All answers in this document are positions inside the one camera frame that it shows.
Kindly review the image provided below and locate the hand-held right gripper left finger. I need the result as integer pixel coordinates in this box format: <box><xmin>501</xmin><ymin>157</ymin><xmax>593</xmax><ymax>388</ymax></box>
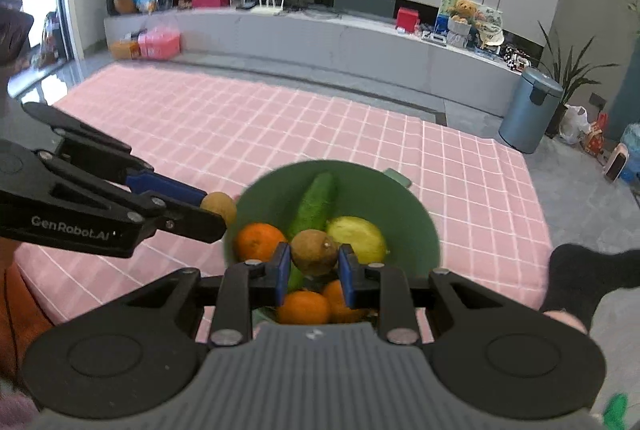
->
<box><xmin>117</xmin><ymin>242</ymin><xmax>292</xmax><ymax>347</ymax></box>

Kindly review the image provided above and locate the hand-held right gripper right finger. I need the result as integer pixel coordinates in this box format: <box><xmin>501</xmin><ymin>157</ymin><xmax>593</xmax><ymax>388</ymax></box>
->
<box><xmin>337</xmin><ymin>246</ymin><xmax>521</xmax><ymax>345</ymax></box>

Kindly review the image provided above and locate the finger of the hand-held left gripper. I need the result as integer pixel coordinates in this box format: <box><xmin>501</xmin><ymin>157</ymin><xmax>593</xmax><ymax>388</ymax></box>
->
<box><xmin>30</xmin><ymin>150</ymin><xmax>227</xmax><ymax>245</ymax></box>
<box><xmin>22</xmin><ymin>102</ymin><xmax>207</xmax><ymax>207</ymax></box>

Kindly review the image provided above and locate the orange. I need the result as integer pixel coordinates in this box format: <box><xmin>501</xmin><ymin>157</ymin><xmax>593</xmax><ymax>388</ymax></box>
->
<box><xmin>276</xmin><ymin>290</ymin><xmax>332</xmax><ymax>326</ymax></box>
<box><xmin>321</xmin><ymin>280</ymin><xmax>371</xmax><ymax>323</ymax></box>
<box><xmin>235</xmin><ymin>222</ymin><xmax>288</xmax><ymax>263</ymax></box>

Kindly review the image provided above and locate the brown kiwi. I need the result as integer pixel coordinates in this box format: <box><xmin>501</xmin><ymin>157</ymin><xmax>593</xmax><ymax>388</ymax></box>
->
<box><xmin>201</xmin><ymin>191</ymin><xmax>238</xmax><ymax>228</ymax></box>
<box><xmin>291</xmin><ymin>229</ymin><xmax>339</xmax><ymax>277</ymax></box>

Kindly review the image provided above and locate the large yellow-green citrus fruit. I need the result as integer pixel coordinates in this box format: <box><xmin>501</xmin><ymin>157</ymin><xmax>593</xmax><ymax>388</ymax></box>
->
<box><xmin>326</xmin><ymin>216</ymin><xmax>390</xmax><ymax>265</ymax></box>

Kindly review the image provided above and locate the green cucumber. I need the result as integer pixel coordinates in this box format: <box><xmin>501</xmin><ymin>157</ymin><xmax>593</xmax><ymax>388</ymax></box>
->
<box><xmin>287</xmin><ymin>172</ymin><xmax>338</xmax><ymax>291</ymax></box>

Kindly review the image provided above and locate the green colander bowl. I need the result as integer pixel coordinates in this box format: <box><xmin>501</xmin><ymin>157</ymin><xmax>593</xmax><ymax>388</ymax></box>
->
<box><xmin>222</xmin><ymin>160</ymin><xmax>441</xmax><ymax>326</ymax></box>

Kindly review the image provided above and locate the pink checkered cloth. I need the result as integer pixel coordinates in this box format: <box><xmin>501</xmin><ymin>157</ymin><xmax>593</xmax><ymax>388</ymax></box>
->
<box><xmin>15</xmin><ymin>62</ymin><xmax>553</xmax><ymax>346</ymax></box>

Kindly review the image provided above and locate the pink storage box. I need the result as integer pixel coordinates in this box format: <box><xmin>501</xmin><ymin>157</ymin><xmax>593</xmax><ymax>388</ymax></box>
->
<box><xmin>137</xmin><ymin>26</ymin><xmax>181</xmax><ymax>59</ymax></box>

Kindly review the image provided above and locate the orange cardboard box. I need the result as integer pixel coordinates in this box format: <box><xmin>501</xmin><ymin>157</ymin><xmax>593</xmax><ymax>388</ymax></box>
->
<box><xmin>109</xmin><ymin>37</ymin><xmax>141</xmax><ymax>60</ymax></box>

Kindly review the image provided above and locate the white marble television console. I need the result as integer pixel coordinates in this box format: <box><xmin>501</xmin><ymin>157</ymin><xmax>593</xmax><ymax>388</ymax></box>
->
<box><xmin>104</xmin><ymin>0</ymin><xmax>523</xmax><ymax>118</ymax></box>

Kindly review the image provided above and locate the person's black sock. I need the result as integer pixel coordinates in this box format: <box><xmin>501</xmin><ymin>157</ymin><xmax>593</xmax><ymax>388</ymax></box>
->
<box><xmin>539</xmin><ymin>244</ymin><xmax>640</xmax><ymax>336</ymax></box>

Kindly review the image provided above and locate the blue-grey pedal bin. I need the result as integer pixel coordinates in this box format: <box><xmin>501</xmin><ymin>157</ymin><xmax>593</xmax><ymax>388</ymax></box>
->
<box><xmin>498</xmin><ymin>67</ymin><xmax>564</xmax><ymax>154</ymax></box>

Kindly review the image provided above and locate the red box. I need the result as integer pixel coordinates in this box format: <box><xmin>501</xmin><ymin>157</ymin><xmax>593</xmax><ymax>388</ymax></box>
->
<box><xmin>395</xmin><ymin>7</ymin><xmax>420</xmax><ymax>33</ymax></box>

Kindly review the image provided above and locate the white plastic bag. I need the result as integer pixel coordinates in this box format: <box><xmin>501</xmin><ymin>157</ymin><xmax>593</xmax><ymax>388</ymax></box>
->
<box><xmin>559</xmin><ymin>105</ymin><xmax>591</xmax><ymax>145</ymax></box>

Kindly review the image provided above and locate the black and white toy set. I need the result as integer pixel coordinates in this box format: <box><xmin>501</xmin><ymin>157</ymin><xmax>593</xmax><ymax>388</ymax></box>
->
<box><xmin>502</xmin><ymin>45</ymin><xmax>531</xmax><ymax>71</ymax></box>

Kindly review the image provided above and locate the white hat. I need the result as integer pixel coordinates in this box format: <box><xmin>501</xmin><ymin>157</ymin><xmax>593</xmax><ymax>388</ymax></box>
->
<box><xmin>477</xmin><ymin>22</ymin><xmax>506</xmax><ymax>48</ymax></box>

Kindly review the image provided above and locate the red gift bag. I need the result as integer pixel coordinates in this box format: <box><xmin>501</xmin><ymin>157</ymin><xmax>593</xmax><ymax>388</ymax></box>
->
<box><xmin>582</xmin><ymin>112</ymin><xmax>608</xmax><ymax>156</ymax></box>

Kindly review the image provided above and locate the white space heater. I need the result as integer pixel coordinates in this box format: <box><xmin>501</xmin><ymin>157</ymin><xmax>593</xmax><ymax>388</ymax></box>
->
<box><xmin>602</xmin><ymin>142</ymin><xmax>630</xmax><ymax>183</ymax></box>

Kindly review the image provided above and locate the colourful picture board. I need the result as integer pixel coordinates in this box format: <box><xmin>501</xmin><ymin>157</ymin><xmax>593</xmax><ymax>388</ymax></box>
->
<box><xmin>436</xmin><ymin>0</ymin><xmax>503</xmax><ymax>46</ymax></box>

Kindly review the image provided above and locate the tall leafy floor plant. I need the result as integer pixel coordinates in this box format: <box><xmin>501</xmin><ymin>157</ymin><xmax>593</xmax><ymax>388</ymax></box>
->
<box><xmin>537</xmin><ymin>22</ymin><xmax>621</xmax><ymax>138</ymax></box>

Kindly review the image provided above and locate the blue water dispenser bottle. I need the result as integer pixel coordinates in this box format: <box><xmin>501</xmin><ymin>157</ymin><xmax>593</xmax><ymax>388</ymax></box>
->
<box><xmin>620</xmin><ymin>122</ymin><xmax>640</xmax><ymax>183</ymax></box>

